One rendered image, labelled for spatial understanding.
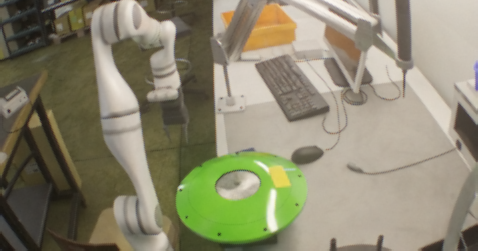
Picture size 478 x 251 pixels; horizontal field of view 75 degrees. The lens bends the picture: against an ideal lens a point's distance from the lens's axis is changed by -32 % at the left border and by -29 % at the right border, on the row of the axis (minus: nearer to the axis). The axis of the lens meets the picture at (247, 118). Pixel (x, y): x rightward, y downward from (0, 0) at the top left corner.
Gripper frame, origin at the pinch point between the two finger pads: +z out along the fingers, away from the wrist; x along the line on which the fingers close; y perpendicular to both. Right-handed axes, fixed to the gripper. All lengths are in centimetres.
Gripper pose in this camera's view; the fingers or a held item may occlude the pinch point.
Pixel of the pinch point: (179, 143)
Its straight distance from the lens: 127.5
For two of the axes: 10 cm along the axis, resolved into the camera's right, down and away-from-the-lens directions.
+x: -9.9, 0.7, 1.3
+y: 0.7, -5.7, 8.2
